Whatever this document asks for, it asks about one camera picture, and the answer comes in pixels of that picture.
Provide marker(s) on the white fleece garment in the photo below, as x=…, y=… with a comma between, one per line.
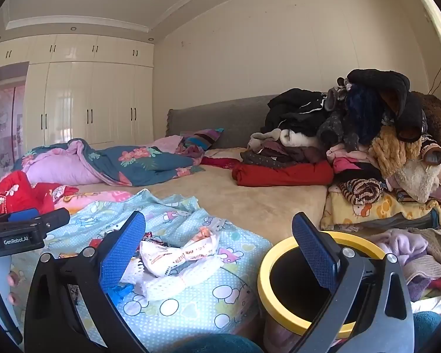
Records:
x=415, y=180

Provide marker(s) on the pink garment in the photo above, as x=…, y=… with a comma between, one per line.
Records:
x=347, y=163

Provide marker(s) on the pink cartoon curtain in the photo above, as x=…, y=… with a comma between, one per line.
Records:
x=7, y=128

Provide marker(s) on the pink cartoon blanket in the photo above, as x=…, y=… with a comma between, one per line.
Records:
x=95, y=196

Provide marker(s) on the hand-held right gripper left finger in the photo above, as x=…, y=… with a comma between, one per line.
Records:
x=123, y=250

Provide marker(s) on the tan fuzzy garment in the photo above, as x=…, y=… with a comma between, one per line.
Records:
x=386, y=150

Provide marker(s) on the person's left hand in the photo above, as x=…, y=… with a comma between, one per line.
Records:
x=11, y=279

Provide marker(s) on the white wardrobe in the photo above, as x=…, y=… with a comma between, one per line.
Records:
x=77, y=99

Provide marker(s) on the red folded cloth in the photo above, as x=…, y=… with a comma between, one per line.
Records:
x=279, y=174

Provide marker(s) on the cream folded garment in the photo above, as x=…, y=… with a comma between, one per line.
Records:
x=294, y=139

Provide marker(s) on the crimson patterned cloth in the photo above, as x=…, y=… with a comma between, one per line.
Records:
x=220, y=162

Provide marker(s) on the grey furry collar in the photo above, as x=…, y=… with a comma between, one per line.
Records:
x=336, y=93

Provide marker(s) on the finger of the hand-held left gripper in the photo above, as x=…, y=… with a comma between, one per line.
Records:
x=57, y=218
x=24, y=214

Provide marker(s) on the blue plastic wrapper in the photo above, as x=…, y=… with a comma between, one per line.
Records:
x=119, y=291

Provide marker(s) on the long red shiny wrapper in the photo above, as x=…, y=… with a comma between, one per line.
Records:
x=95, y=243

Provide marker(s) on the black bin with yellow rim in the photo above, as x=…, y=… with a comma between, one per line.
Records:
x=290, y=275

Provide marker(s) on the blue floral quilt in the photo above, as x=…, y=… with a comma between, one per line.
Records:
x=139, y=161

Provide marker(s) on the brown striped knit garment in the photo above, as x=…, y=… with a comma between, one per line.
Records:
x=364, y=191

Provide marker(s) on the black quilted garment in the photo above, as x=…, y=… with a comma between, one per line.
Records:
x=389, y=81

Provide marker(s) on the grey patterned garment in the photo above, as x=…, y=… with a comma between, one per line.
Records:
x=334, y=128

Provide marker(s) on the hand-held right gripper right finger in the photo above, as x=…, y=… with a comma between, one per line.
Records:
x=314, y=253

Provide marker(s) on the patterned knit sleeve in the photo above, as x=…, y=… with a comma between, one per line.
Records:
x=432, y=152

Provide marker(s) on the light blue cartoon sheet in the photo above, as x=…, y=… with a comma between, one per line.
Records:
x=205, y=294

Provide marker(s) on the white foam fruit net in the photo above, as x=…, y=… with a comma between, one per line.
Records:
x=165, y=286

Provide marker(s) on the yellow cartoon blanket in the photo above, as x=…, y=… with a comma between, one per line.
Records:
x=386, y=209

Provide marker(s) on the purple brown folded garment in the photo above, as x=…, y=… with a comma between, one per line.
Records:
x=283, y=153

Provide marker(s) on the white cloth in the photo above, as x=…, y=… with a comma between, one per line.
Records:
x=435, y=301

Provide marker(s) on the grey padded headboard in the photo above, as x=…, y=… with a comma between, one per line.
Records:
x=235, y=125

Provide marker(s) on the striped pillow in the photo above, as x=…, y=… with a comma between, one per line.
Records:
x=202, y=138

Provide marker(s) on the grey beige folded garment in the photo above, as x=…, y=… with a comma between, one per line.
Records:
x=261, y=139

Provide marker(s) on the dark dotted folded garment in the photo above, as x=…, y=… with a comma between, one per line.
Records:
x=257, y=160

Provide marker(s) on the red cartoon blanket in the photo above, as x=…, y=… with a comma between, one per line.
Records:
x=11, y=191

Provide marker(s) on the lilac fleece garment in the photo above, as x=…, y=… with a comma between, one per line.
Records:
x=404, y=242

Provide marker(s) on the pink red snack packet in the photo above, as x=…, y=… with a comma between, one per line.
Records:
x=66, y=255

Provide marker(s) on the pink pillow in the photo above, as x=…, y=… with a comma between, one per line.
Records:
x=169, y=143

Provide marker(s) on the brown plush blanket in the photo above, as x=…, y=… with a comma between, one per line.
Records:
x=437, y=117

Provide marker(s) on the dark blue fuzzy garment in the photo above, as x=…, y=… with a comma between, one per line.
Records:
x=364, y=114

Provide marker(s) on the white wrapper with red print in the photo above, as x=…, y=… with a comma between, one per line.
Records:
x=169, y=253

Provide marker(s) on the beige knit garment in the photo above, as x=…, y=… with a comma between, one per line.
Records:
x=437, y=244

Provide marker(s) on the black jacket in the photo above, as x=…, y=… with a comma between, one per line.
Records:
x=294, y=110

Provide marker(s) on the dark candy wrapper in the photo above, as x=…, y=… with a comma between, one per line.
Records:
x=148, y=235

